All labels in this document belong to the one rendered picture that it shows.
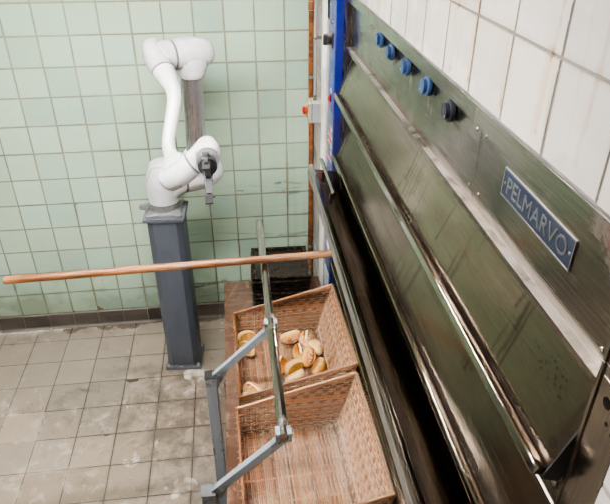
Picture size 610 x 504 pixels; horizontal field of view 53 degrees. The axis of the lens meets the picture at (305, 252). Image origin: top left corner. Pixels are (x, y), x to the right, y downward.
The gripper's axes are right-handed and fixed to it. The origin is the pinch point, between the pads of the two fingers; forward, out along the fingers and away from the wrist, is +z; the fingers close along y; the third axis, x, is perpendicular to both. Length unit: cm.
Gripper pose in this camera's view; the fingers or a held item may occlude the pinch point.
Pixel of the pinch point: (207, 185)
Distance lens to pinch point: 226.1
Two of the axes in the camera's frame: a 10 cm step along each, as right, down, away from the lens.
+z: 1.4, 5.2, -8.4
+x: -9.9, 0.7, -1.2
